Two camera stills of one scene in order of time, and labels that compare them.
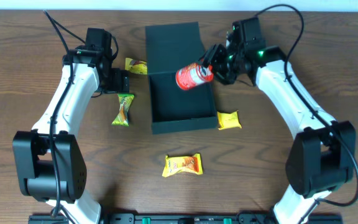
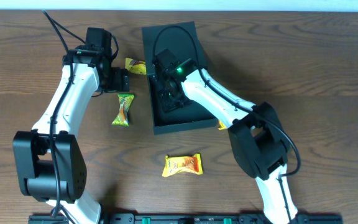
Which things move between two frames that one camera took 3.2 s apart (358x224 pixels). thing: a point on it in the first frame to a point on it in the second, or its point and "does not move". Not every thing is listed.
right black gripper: x=216 y=58 to x=169 y=99
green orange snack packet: x=122 y=117 does not move
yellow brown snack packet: x=136 y=66 does not move
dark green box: x=168 y=48 does not move
